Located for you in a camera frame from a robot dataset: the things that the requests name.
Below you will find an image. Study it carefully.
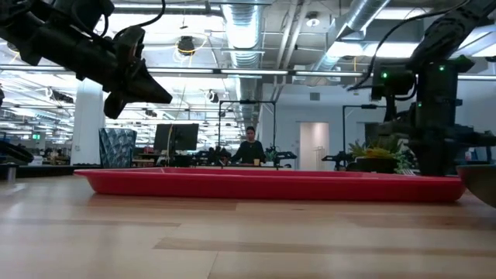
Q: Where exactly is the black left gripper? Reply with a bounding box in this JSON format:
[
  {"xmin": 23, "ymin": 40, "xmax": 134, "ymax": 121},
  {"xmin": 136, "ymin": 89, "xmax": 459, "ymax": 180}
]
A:
[{"xmin": 75, "ymin": 50, "xmax": 174, "ymax": 119}]

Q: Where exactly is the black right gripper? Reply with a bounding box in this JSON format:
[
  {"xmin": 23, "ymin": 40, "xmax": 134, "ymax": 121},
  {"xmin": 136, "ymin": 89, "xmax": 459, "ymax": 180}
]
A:
[{"xmin": 377, "ymin": 99, "xmax": 496, "ymax": 176}]

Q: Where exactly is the black round plate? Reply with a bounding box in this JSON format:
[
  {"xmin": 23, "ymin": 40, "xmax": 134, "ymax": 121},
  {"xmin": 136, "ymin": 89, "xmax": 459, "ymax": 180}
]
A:
[{"xmin": 456, "ymin": 164, "xmax": 496, "ymax": 209}]

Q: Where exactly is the dark patterned translucent cup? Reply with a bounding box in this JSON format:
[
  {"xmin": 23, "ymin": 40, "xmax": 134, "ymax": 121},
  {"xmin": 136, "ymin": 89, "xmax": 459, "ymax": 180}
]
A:
[{"xmin": 98, "ymin": 127, "xmax": 138, "ymax": 170}]

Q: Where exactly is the red plastic tray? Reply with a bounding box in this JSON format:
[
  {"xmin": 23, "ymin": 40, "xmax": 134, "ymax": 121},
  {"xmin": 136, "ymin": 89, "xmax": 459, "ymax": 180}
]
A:
[{"xmin": 73, "ymin": 167, "xmax": 467, "ymax": 203}]

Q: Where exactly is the potted green succulent plant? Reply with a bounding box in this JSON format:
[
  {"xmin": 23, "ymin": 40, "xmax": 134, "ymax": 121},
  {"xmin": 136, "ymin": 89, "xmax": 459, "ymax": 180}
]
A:
[{"xmin": 346, "ymin": 137, "xmax": 415, "ymax": 174}]

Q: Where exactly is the black computer monitor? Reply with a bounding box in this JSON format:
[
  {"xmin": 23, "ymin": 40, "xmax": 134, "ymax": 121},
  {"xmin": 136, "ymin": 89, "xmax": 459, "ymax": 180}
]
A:
[{"xmin": 153, "ymin": 122, "xmax": 200, "ymax": 153}]

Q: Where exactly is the linear ceiling light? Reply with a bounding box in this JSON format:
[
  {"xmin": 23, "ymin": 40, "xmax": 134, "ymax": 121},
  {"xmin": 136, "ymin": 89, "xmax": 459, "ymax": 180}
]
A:
[{"xmin": 146, "ymin": 67, "xmax": 365, "ymax": 78}]

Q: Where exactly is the white door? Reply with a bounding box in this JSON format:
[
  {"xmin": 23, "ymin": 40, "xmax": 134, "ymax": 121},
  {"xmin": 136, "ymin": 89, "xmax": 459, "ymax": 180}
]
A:
[{"xmin": 298, "ymin": 122, "xmax": 330, "ymax": 171}]

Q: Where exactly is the person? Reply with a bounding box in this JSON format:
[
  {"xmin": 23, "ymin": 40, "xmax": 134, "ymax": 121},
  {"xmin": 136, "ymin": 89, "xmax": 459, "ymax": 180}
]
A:
[{"xmin": 230, "ymin": 126, "xmax": 267, "ymax": 167}]

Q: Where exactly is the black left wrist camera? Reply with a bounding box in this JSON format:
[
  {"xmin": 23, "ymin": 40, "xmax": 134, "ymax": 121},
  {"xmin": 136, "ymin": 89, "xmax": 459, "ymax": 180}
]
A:
[{"xmin": 115, "ymin": 26, "xmax": 146, "ymax": 67}]

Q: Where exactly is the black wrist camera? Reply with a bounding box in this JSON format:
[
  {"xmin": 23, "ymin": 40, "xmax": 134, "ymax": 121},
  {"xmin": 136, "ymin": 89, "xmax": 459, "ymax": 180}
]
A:
[
  {"xmin": 115, "ymin": 26, "xmax": 146, "ymax": 67},
  {"xmin": 370, "ymin": 64, "xmax": 416, "ymax": 102}
]

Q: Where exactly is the black ceiling cable reel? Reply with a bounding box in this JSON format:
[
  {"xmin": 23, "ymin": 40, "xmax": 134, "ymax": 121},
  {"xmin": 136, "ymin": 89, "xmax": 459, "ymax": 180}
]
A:
[{"xmin": 177, "ymin": 35, "xmax": 196, "ymax": 57}]

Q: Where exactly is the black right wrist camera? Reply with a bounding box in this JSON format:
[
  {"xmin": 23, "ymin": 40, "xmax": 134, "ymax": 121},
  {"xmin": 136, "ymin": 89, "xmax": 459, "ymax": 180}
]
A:
[{"xmin": 370, "ymin": 64, "xmax": 416, "ymax": 102}]

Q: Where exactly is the silver spiral air duct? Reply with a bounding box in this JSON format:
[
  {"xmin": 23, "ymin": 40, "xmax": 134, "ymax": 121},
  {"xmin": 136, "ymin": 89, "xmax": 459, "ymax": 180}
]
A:
[
  {"xmin": 309, "ymin": 0, "xmax": 392, "ymax": 75},
  {"xmin": 220, "ymin": 0, "xmax": 269, "ymax": 129}
]

